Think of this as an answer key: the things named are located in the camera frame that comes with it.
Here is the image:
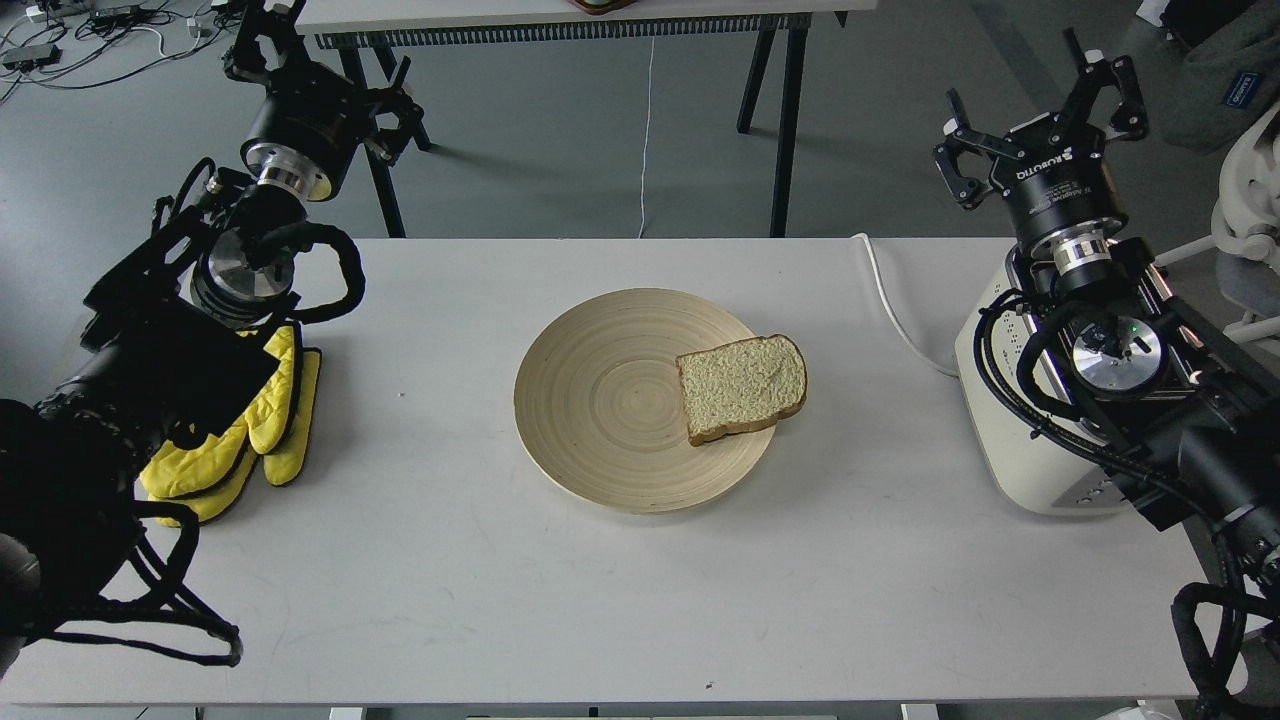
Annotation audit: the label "slice of white bread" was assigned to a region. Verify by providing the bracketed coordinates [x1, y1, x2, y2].
[675, 334, 808, 446]

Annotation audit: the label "white hanging cable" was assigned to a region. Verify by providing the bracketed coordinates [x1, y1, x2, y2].
[637, 36, 657, 240]

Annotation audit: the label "round wooden plate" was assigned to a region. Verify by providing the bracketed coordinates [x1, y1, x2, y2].
[513, 288, 774, 514]

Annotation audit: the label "background table with black legs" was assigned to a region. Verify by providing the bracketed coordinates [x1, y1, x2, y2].
[294, 1, 877, 238]

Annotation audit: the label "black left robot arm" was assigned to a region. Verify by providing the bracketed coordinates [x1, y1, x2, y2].
[3, 1, 430, 667]

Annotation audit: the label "yellow oven mitt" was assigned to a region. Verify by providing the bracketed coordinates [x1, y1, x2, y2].
[140, 322, 323, 523]

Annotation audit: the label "cables and adapters on floor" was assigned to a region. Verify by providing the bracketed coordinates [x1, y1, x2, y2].
[0, 0, 246, 106]

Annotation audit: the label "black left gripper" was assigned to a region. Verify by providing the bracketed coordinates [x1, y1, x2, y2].
[221, 1, 433, 202]

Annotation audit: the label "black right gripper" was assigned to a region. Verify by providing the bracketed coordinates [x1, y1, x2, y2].
[933, 28, 1149, 277]

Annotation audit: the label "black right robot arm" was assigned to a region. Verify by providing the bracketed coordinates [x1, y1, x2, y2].
[933, 29, 1277, 719]

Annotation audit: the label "white toaster power cable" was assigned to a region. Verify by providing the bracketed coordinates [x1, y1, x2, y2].
[850, 232, 961, 379]

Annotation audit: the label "grey bag with blue label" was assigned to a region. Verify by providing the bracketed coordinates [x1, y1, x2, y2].
[1161, 1, 1279, 154]

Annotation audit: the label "cream white toaster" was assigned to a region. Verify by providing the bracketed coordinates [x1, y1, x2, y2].
[954, 247, 1189, 518]

